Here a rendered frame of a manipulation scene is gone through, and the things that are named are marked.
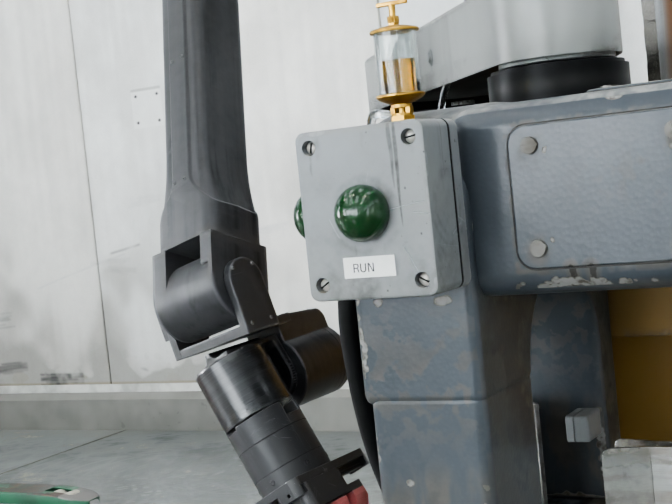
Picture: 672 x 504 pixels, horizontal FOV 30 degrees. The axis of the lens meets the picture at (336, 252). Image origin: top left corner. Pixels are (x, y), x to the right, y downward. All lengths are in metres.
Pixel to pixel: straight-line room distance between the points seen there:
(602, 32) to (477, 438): 0.27
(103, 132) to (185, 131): 6.47
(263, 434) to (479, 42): 0.32
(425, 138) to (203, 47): 0.40
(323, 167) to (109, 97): 6.77
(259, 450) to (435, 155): 0.34
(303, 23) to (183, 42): 5.69
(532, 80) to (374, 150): 0.17
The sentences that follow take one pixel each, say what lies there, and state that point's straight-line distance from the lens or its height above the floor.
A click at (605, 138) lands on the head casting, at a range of 0.65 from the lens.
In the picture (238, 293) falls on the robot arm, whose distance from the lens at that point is 0.91.
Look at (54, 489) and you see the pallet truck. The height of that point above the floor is 0.06.
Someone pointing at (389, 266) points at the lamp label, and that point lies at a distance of 0.64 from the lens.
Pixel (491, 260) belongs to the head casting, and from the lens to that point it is 0.68.
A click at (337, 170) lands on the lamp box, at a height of 1.31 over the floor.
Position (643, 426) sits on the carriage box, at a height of 1.10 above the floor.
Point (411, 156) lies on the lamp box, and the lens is 0.64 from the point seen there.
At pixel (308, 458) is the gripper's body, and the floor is 1.11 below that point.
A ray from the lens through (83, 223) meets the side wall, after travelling 7.58.
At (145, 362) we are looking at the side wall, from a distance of 7.41.
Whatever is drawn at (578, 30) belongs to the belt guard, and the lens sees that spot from 0.79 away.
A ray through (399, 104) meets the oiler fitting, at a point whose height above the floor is 1.34.
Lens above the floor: 1.30
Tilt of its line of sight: 3 degrees down
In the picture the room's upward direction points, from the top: 6 degrees counter-clockwise
